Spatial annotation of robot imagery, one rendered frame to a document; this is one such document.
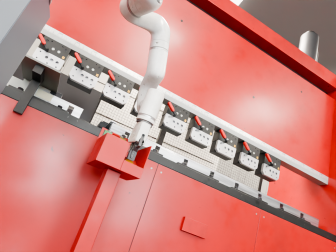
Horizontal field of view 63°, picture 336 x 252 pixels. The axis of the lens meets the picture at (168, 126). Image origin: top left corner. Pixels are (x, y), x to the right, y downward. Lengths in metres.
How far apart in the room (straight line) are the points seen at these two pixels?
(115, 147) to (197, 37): 1.19
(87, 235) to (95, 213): 0.08
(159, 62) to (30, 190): 0.80
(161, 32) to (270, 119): 1.20
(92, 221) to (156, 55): 0.75
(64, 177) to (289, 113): 1.74
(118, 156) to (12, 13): 0.61
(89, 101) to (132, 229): 1.09
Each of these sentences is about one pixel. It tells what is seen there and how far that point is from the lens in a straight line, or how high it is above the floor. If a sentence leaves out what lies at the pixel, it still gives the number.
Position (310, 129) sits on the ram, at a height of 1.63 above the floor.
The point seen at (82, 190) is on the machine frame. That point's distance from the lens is 1.39.
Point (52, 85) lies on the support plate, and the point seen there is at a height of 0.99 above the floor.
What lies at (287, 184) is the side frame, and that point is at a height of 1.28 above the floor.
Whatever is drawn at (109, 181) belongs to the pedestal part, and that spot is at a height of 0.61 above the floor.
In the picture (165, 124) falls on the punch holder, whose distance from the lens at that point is 1.68.
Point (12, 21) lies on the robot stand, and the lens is 0.83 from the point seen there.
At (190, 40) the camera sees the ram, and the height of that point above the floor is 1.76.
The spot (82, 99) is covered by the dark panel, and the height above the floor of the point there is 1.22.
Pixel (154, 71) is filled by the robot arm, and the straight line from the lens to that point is 1.27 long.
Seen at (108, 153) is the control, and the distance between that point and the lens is 1.12.
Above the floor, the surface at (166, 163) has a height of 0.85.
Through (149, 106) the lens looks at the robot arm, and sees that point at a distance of 1.22.
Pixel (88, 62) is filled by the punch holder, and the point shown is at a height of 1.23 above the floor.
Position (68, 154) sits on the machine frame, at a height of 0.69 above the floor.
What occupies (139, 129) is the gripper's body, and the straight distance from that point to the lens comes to 1.18.
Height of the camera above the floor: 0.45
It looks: 23 degrees up
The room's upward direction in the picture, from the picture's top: 19 degrees clockwise
